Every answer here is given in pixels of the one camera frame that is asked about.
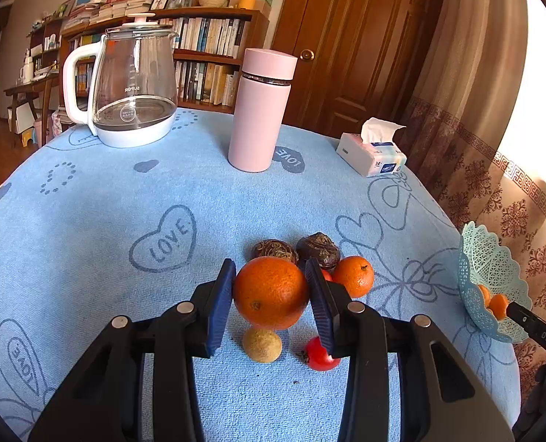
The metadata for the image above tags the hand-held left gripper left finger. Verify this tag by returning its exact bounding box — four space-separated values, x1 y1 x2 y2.
28 259 237 442

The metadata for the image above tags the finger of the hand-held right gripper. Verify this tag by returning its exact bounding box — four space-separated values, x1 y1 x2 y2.
506 301 546 355

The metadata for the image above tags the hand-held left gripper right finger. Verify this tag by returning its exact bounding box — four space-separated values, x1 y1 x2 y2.
304 260 515 442

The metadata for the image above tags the large orange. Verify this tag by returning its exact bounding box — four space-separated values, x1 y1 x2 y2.
233 256 309 331

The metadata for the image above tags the light blue lattice basket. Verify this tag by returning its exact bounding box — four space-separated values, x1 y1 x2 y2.
458 221 533 344

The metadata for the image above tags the small tangerine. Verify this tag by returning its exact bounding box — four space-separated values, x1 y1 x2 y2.
331 255 375 298

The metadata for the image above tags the tan round longan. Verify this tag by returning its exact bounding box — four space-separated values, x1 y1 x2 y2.
242 328 283 364

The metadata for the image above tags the dark water chestnut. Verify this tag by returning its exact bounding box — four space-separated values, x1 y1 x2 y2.
251 238 299 265
296 233 341 271

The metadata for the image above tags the blue heart print tablecloth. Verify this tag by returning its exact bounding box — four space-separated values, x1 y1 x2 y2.
0 106 522 442

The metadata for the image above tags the soft tissue pack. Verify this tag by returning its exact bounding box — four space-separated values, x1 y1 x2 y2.
336 118 408 178

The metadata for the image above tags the patterned beige curtain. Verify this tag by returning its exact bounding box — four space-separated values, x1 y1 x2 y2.
395 0 546 406

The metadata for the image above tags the pink thermos bottle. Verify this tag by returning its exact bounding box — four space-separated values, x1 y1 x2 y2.
228 48 298 173

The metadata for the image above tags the row of upright books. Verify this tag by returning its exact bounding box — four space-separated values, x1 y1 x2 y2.
174 61 240 106
165 17 248 60

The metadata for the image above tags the brown wooden door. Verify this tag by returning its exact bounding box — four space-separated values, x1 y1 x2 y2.
270 0 451 141

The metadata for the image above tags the white storage box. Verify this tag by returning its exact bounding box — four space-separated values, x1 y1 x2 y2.
7 104 39 134

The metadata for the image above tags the wooden desk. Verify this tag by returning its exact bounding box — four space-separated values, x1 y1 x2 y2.
3 74 62 143

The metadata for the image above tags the wooden bookshelf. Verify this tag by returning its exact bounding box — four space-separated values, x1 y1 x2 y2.
60 7 270 115

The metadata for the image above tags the low stack of books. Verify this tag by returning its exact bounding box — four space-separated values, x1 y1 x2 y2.
63 2 126 28

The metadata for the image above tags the small wooden shelf unit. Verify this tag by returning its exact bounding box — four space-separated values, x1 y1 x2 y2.
27 16 66 79

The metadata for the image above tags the glass kettle with white handle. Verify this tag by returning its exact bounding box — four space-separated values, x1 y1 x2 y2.
62 13 180 148

